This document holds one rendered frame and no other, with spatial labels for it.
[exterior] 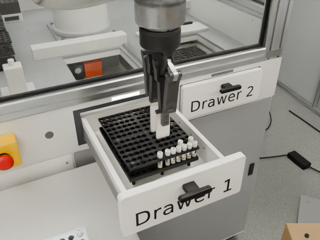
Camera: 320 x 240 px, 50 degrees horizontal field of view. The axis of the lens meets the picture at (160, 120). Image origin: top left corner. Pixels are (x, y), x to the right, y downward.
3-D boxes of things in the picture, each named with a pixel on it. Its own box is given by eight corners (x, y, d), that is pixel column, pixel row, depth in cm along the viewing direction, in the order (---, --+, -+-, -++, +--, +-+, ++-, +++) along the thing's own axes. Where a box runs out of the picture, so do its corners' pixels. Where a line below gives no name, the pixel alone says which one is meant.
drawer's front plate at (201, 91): (257, 98, 116) (263, 68, 110) (182, 120, 105) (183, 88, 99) (254, 96, 117) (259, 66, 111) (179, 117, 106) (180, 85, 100)
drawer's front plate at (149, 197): (240, 191, 80) (246, 155, 74) (123, 237, 70) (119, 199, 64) (235, 186, 82) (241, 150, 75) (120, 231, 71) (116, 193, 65)
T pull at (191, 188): (212, 192, 69) (213, 187, 68) (180, 205, 66) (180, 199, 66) (203, 180, 72) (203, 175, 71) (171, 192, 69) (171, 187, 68)
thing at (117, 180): (230, 184, 80) (233, 164, 77) (127, 223, 71) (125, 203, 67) (155, 104, 110) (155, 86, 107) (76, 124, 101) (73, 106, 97)
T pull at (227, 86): (241, 89, 105) (242, 85, 104) (221, 94, 102) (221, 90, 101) (234, 84, 107) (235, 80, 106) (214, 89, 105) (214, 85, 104)
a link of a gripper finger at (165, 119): (167, 101, 69) (174, 108, 66) (166, 122, 71) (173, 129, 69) (160, 103, 68) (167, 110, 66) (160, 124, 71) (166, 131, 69)
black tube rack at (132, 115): (197, 167, 85) (199, 146, 81) (130, 190, 78) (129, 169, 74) (157, 122, 101) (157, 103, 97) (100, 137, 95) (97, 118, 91)
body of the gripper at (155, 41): (190, 28, 59) (187, 77, 65) (167, 15, 66) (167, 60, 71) (150, 35, 57) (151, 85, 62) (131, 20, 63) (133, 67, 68)
